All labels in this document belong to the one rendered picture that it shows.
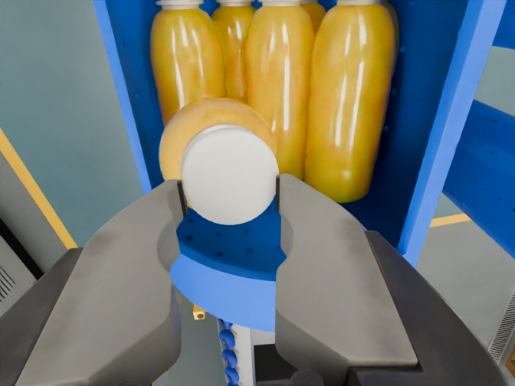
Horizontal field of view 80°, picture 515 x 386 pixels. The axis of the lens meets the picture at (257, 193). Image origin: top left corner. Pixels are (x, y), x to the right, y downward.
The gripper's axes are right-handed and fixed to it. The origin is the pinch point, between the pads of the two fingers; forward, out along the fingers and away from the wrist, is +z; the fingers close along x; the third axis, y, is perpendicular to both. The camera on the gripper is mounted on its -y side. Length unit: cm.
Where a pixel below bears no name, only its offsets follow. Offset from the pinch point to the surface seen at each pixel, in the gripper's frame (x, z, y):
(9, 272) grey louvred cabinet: -121, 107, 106
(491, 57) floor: 110, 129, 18
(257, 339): 1, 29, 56
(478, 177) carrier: 59, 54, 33
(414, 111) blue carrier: 18.2, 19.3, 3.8
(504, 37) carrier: 48, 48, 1
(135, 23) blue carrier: -8.4, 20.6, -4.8
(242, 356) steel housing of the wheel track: -3, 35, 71
